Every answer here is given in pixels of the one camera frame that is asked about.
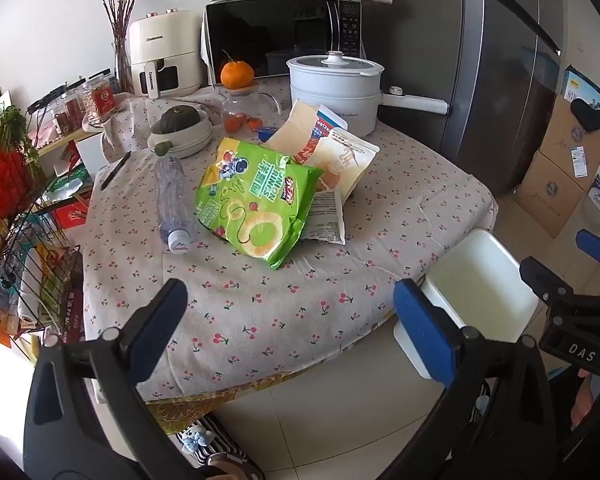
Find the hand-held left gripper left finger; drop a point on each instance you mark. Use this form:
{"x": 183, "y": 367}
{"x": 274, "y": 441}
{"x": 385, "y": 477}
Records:
{"x": 160, "y": 330}

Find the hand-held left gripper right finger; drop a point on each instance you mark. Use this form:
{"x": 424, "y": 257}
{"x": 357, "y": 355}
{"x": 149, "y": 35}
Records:
{"x": 425, "y": 330}

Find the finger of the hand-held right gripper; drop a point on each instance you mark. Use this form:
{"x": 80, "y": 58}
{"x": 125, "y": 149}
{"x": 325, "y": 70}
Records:
{"x": 597, "y": 247}
{"x": 545, "y": 275}

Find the white plastic bin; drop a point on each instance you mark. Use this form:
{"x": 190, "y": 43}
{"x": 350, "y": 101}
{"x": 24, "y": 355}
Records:
{"x": 480, "y": 280}

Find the clear plastic water bottle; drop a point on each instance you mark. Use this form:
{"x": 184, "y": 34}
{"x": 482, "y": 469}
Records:
{"x": 172, "y": 200}

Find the green snack bag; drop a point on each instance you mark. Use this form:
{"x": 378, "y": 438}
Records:
{"x": 250, "y": 200}

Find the pale yellow snack bag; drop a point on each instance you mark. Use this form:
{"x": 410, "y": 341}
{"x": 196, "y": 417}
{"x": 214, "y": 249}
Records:
{"x": 345, "y": 160}

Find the person's right hand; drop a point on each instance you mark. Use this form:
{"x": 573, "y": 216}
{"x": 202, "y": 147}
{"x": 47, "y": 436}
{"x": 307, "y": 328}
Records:
{"x": 584, "y": 395}

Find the brown cardboard box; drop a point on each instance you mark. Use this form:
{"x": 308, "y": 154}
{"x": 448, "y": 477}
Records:
{"x": 545, "y": 195}
{"x": 565, "y": 135}

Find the cherry print tablecloth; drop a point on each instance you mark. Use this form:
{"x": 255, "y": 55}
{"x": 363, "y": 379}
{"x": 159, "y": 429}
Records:
{"x": 280, "y": 310}

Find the striped black white cloth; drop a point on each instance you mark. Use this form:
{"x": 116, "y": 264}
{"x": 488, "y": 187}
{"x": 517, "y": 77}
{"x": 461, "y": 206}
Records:
{"x": 220, "y": 440}

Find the black bag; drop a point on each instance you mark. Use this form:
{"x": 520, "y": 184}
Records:
{"x": 590, "y": 117}

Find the blue white printed box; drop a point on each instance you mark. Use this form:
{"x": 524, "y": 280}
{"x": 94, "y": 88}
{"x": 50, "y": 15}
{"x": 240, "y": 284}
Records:
{"x": 580, "y": 85}

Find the black pen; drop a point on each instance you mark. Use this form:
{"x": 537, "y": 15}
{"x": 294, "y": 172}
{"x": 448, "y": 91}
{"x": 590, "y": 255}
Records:
{"x": 114, "y": 172}

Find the white square box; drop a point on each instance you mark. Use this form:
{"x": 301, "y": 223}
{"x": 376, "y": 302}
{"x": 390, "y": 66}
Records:
{"x": 90, "y": 155}

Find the white bowl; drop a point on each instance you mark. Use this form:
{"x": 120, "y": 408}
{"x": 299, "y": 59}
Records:
{"x": 185, "y": 140}

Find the grey refrigerator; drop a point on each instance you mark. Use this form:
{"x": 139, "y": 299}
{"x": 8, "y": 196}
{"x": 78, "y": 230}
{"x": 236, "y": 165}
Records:
{"x": 480, "y": 85}

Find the green pumpkin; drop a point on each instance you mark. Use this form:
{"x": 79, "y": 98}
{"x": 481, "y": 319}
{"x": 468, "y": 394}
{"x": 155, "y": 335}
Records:
{"x": 180, "y": 119}

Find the red packets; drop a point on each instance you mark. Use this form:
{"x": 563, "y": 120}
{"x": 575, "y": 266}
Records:
{"x": 5, "y": 180}

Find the small tangerine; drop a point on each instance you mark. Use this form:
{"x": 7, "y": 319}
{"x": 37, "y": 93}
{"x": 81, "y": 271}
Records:
{"x": 255, "y": 123}
{"x": 234, "y": 122}

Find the clear spice jar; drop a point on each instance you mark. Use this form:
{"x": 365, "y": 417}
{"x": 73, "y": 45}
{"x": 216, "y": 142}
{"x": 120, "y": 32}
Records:
{"x": 70, "y": 112}

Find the orange white opened carton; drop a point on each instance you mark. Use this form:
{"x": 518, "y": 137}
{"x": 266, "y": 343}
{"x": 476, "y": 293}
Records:
{"x": 300, "y": 130}

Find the glass jar with wooden lid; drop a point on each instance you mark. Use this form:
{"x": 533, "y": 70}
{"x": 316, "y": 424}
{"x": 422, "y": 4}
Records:
{"x": 240, "y": 105}

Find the white electric pot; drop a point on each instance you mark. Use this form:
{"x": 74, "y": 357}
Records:
{"x": 330, "y": 105}

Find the green leafy herbs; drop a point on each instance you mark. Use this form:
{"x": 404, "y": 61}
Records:
{"x": 17, "y": 125}

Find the glass vase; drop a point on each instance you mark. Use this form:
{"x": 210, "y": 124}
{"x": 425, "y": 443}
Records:
{"x": 122, "y": 67}

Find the large orange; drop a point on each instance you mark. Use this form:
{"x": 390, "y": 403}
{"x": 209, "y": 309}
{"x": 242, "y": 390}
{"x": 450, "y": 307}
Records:
{"x": 237, "y": 74}

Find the glass pot lid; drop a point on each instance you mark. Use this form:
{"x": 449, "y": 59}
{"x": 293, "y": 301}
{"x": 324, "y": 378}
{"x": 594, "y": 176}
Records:
{"x": 335, "y": 62}

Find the cream air fryer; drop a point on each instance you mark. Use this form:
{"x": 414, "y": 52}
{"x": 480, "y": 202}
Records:
{"x": 170, "y": 45}

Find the black microwave oven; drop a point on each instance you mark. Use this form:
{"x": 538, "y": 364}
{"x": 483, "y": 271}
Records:
{"x": 260, "y": 30}

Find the dried twig bunch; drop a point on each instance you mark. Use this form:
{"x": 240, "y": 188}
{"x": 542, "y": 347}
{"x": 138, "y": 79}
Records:
{"x": 122, "y": 0}

